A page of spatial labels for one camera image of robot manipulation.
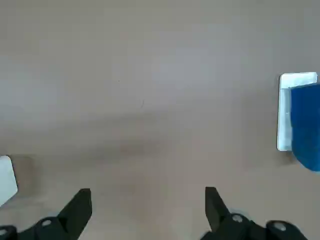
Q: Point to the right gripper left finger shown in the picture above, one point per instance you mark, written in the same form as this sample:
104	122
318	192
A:
72	215

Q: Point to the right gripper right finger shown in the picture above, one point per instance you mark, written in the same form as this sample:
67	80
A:
220	217

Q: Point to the white preservation box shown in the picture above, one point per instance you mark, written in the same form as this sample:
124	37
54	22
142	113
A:
6	180

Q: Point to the white board with wooden pegs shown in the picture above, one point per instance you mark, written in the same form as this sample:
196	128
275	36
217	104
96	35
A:
283	120

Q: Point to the blue cloth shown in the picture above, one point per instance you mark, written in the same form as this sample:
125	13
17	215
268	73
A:
306	125

